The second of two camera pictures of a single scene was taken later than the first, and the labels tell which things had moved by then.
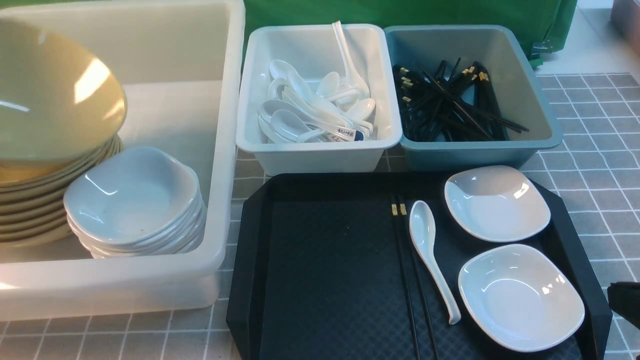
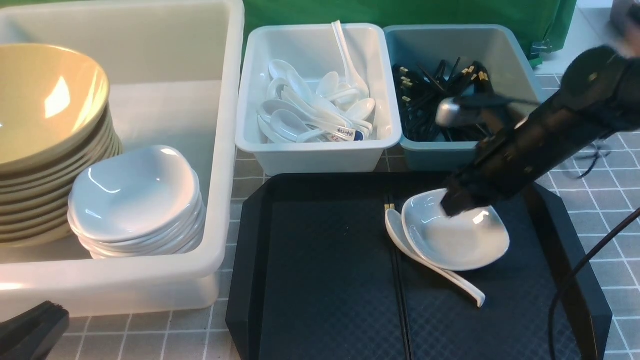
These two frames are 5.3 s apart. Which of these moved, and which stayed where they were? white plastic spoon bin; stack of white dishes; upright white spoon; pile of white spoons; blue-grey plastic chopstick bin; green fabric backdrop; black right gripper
Moved: black right gripper
Stayed: upright white spoon; stack of white dishes; white plastic spoon bin; pile of white spoons; blue-grey plastic chopstick bin; green fabric backdrop
